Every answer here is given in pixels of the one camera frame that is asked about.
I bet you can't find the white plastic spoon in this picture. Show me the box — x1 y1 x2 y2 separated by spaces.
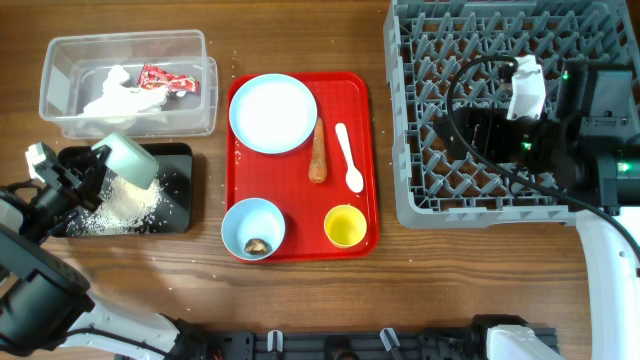
335 123 364 193

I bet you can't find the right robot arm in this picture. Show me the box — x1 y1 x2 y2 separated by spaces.
434 56 639 359

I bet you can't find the red plastic tray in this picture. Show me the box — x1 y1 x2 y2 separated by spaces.
226 72 380 263

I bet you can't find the grey-blue dishwasher rack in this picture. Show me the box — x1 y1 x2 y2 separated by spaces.
383 0 639 229

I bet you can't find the light blue bowl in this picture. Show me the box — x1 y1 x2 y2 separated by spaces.
221 198 286 262

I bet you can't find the red snack wrapper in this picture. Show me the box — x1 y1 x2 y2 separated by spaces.
137 64 200 97

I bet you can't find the light blue plate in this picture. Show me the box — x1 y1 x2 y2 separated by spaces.
229 73 319 155

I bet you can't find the yellow cup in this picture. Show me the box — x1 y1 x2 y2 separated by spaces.
324 204 368 248

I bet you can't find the white tissue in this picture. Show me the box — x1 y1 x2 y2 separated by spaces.
82 65 168 117

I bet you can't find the brown mushroom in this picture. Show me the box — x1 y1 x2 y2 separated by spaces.
244 238 271 256

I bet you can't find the clear plastic waste bin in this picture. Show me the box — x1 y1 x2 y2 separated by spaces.
39 29 219 139

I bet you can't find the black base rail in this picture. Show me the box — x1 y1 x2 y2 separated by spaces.
114 327 559 360

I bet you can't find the pile of white rice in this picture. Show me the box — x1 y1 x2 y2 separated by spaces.
66 176 167 237

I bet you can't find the black waste tray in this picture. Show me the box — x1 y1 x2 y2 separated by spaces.
55 143 194 238

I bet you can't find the orange carrot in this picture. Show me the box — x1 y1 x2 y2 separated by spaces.
308 117 328 183

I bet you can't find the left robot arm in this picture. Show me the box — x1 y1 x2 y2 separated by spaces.
1 143 214 359

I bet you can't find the mint green bowl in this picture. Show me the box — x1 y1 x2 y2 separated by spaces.
91 133 159 189

